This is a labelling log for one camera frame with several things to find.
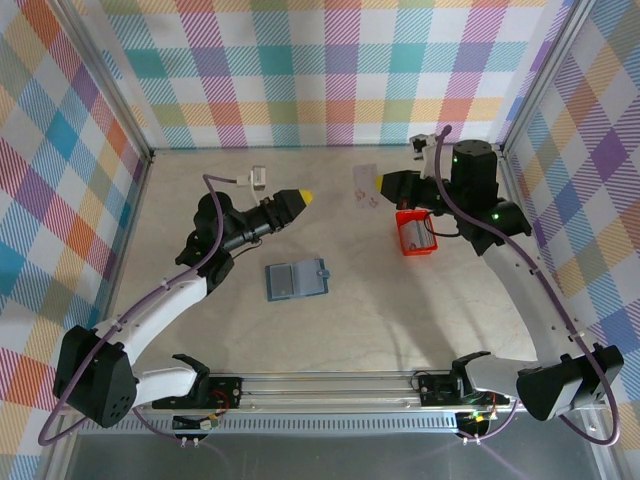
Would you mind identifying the long aluminium frame rail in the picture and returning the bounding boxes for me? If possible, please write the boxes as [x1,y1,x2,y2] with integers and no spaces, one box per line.
[53,372,607,416]

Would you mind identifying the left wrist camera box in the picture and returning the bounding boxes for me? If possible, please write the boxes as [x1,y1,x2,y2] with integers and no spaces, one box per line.
[247,166,269,195]

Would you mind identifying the white floral credit card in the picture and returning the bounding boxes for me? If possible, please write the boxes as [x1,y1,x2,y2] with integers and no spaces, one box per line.
[351,163,380,211]

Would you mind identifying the pale credit card stack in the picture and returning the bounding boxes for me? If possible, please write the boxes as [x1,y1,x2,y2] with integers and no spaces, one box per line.
[404,222,435,251]

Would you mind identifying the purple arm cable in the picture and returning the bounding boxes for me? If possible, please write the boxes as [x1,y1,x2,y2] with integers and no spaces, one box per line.
[38,173,251,446]
[433,124,623,447]

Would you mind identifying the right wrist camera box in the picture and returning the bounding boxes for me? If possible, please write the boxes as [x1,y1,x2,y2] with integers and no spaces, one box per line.
[408,132,440,179]

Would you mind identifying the red plastic bin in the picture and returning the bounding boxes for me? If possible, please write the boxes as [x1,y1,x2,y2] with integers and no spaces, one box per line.
[394,209,439,258]

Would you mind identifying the grey metal sheet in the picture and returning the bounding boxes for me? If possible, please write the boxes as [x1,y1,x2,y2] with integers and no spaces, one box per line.
[47,409,614,480]

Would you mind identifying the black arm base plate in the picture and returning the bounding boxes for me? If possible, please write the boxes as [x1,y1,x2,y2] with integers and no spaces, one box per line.
[417,372,511,407]
[151,374,245,411]

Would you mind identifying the aluminium frame post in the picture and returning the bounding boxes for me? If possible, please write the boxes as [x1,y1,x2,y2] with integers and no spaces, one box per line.
[498,0,597,157]
[57,0,155,166]

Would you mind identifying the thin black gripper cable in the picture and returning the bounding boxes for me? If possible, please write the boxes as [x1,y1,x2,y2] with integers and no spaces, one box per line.
[426,209,464,240]

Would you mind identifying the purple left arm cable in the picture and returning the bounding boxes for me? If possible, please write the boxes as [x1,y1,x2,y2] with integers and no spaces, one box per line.
[38,173,251,446]

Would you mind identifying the blue card holder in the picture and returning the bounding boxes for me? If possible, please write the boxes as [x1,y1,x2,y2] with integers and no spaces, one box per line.
[264,257,333,304]

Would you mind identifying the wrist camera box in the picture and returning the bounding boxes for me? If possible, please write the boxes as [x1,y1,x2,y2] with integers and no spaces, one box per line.
[408,132,440,179]
[247,166,269,195]

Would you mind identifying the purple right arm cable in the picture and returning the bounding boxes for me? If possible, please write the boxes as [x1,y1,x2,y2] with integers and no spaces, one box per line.
[433,124,623,447]

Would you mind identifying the dark credit card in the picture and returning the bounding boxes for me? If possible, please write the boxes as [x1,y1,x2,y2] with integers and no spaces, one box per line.
[269,264,295,299]

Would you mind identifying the aluminium side rail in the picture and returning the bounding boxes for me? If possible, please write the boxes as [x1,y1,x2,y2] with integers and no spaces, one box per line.
[498,149,572,371]
[64,152,155,376]

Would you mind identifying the slotted metal cable duct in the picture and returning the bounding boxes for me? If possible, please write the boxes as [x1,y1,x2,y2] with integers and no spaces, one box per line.
[78,417,504,437]

